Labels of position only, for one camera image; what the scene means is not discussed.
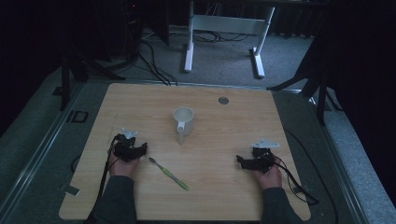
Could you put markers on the green toothbrush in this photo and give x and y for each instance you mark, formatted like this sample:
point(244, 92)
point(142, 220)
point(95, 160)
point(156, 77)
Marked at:
point(169, 174)

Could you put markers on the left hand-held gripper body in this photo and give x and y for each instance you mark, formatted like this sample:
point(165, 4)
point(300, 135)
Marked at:
point(128, 146)

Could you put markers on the person's left hand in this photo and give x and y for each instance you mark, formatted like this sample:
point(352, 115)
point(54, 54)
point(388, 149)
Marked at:
point(123, 168)

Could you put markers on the person's right hand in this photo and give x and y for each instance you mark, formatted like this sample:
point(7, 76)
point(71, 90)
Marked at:
point(270, 178)

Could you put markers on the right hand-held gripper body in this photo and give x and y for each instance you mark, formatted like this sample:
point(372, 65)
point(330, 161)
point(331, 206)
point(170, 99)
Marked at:
point(261, 156)

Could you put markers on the white cup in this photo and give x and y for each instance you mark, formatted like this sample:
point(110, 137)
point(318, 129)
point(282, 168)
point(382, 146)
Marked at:
point(183, 122)

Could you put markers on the black tripod stand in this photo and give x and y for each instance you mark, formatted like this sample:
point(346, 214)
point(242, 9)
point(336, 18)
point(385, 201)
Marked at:
point(314, 84)
point(77, 71)

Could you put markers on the white metal table frame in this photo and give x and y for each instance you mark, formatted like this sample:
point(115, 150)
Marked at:
point(224, 37)

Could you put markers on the grey tape strip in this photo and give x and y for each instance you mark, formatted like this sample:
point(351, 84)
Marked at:
point(70, 189)

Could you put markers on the black rectangular floor bracket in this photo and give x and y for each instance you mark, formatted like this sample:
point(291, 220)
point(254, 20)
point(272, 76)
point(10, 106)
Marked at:
point(79, 116)

